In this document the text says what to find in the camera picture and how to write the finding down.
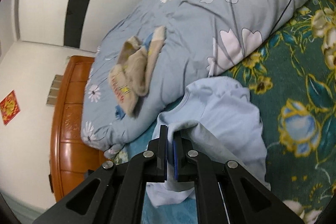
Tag dark blue garment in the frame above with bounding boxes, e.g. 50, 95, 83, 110
114, 32, 156, 120

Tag red fu wall decoration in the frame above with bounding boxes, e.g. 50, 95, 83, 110
0, 90, 20, 126

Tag wall switch panel row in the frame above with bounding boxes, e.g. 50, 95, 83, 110
46, 75, 63, 106

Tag grey-blue floral duvet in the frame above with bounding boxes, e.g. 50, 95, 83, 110
81, 0, 307, 156

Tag orange wooden headboard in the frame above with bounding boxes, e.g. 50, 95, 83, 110
50, 56, 105, 202

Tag teal floral bed blanket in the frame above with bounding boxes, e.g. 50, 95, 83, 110
226, 0, 335, 223

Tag beige fuzzy sweater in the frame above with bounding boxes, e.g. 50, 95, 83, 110
108, 25, 168, 118

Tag light blue long-sleeve shirt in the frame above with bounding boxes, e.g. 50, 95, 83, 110
146, 76, 270, 207

